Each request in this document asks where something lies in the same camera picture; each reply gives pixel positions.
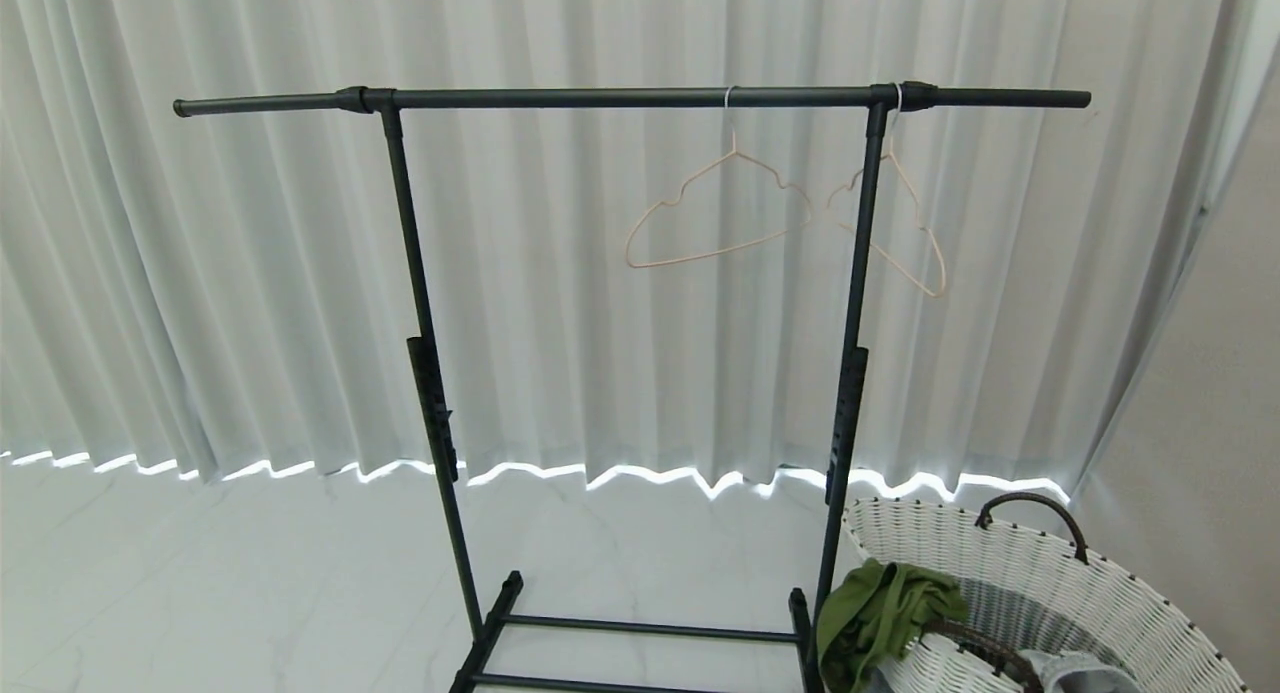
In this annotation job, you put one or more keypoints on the pink clothes hanger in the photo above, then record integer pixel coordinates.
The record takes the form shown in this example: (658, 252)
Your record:
(733, 154)
(941, 283)

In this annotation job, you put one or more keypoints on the pale grey shorts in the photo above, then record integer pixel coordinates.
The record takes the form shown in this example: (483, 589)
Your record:
(1080, 673)

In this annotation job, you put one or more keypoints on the black clothes rack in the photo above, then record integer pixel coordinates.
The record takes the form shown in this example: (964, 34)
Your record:
(600, 97)

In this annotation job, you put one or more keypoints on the white laundry basket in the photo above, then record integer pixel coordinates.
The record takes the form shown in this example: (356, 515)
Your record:
(1000, 553)

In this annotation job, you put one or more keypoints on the green garment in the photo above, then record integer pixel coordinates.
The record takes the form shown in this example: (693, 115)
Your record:
(880, 613)

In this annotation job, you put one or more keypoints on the white curtain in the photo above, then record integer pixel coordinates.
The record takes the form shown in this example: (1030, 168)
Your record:
(250, 273)

